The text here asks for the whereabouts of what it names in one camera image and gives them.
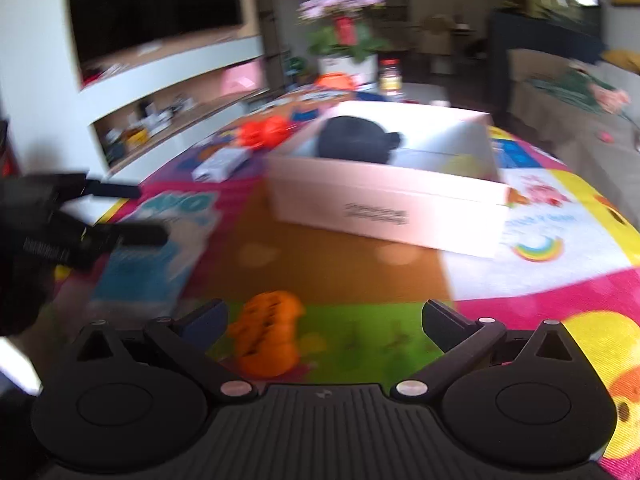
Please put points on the orange plastic toy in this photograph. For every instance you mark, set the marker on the orange plastic toy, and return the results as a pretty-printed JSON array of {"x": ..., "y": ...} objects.
[{"x": 267, "y": 335}]

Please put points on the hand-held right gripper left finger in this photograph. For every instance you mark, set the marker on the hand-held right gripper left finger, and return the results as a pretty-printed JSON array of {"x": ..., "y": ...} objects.
[{"x": 205, "y": 322}]

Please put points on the white television cabinet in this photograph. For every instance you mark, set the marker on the white television cabinet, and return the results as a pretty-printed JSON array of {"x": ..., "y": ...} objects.
[{"x": 165, "y": 77}]

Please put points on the white box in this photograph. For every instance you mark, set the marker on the white box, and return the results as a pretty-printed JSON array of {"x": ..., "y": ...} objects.
[{"x": 220, "y": 165}]

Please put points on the yellow toy on shelf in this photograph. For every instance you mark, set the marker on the yellow toy on shelf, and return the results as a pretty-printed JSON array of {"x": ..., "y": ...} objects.
[{"x": 136, "y": 135}]

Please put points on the blue wet wipes pack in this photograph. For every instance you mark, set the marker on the blue wet wipes pack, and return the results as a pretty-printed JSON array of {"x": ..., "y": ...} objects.
[{"x": 145, "y": 272}]

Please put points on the beige dining chair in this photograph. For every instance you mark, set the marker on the beige dining chair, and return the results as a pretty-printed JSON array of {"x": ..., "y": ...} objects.
[{"x": 437, "y": 35}]

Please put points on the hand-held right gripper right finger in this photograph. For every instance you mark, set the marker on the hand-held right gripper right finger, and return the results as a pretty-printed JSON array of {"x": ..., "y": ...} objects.
[{"x": 441, "y": 326}]

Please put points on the black television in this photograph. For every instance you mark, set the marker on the black television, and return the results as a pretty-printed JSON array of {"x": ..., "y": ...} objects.
[{"x": 150, "y": 0}]

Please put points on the red round toy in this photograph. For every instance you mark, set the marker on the red round toy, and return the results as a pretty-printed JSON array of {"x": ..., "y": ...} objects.
[{"x": 262, "y": 132}]

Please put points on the pink small garment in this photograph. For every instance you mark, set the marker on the pink small garment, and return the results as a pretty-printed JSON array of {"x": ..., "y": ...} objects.
[{"x": 610, "y": 97}]

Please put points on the pink box on shelf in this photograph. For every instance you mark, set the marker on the pink box on shelf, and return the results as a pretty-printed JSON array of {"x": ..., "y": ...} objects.
[{"x": 242, "y": 77}]

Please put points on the glass aquarium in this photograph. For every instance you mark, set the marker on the glass aquarium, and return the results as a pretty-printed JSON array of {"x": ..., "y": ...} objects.
[{"x": 555, "y": 5}]

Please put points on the orange plastic bowl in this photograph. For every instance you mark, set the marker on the orange plastic bowl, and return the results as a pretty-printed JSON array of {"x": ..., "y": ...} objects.
[{"x": 335, "y": 81}]

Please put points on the pink cardboard box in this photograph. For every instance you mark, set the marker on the pink cardboard box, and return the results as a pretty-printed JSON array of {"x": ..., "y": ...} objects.
[{"x": 380, "y": 200}]

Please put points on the dark blue cabinet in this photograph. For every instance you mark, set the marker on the dark blue cabinet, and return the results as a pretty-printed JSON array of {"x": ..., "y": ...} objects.
[{"x": 525, "y": 35}]

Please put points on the clear jar with red lid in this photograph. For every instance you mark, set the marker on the clear jar with red lid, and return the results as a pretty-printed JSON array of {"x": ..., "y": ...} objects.
[{"x": 390, "y": 77}]

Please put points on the watermelon striped ball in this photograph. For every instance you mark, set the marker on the watermelon striped ball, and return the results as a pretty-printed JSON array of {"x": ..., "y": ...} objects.
[{"x": 297, "y": 66}]

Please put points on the small pink toy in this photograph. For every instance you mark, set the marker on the small pink toy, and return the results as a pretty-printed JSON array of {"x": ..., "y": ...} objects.
[{"x": 606, "y": 136}]

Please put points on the potted pink orchid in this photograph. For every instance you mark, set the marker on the potted pink orchid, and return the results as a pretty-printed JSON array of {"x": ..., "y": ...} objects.
[{"x": 345, "y": 35}]

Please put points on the green garment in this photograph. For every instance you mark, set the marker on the green garment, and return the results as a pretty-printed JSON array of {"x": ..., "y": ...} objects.
[{"x": 570, "y": 87}]

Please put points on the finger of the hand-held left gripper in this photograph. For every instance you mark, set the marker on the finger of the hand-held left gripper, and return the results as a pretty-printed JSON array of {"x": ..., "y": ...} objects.
[
  {"x": 115, "y": 190},
  {"x": 135, "y": 236}
]

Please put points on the yellow cushion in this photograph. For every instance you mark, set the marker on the yellow cushion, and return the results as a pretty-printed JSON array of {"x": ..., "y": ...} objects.
[{"x": 622, "y": 60}]

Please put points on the colourful play mat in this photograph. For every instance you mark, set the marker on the colourful play mat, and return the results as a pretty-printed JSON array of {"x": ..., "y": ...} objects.
[{"x": 350, "y": 280}]

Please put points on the grey sofa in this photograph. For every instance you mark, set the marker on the grey sofa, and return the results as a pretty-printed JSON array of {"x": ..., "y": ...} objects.
[{"x": 560, "y": 135}]

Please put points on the black cat plush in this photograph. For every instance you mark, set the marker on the black cat plush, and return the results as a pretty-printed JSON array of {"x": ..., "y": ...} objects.
[{"x": 355, "y": 137}]

